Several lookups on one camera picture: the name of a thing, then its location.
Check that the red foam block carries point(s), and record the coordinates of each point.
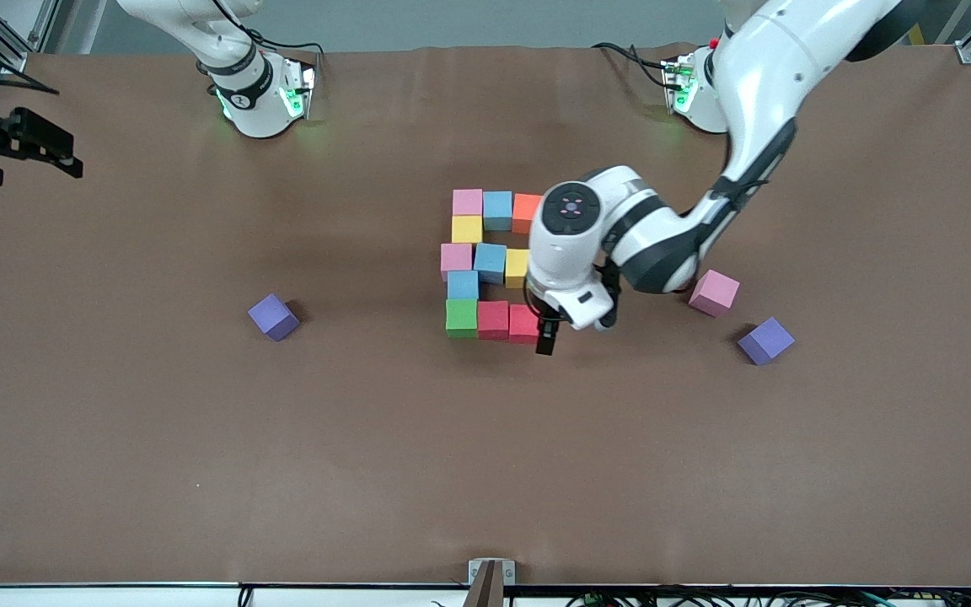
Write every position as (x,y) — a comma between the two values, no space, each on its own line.
(493,319)
(523,324)

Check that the yellow foam block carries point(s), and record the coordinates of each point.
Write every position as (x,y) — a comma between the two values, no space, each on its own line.
(467,228)
(516,268)

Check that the green foam block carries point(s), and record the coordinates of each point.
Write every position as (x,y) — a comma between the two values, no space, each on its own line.
(461,317)

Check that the blue foam block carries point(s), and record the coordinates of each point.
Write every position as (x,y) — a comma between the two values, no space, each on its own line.
(497,209)
(490,261)
(463,285)

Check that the pink foam block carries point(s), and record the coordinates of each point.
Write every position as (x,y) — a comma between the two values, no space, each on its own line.
(467,202)
(456,257)
(714,292)

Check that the orange foam block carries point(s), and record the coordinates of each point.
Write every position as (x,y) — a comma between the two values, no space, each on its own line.
(524,212)

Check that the right arm base connector plate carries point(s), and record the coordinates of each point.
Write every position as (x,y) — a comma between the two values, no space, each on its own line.
(298,93)

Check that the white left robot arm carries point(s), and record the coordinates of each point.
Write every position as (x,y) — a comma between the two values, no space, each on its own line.
(755,93)

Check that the left arm base connector plate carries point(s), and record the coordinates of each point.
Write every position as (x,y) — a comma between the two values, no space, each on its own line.
(679,84)

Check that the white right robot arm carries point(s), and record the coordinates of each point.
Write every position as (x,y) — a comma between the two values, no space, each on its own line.
(241,84)

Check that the purple foam block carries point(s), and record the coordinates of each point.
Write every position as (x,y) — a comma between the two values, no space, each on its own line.
(766,340)
(272,315)

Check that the brown table cover sheet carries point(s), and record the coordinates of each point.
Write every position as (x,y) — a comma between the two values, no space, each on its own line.
(115,464)

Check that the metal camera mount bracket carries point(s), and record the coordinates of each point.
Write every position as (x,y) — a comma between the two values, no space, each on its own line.
(491,582)

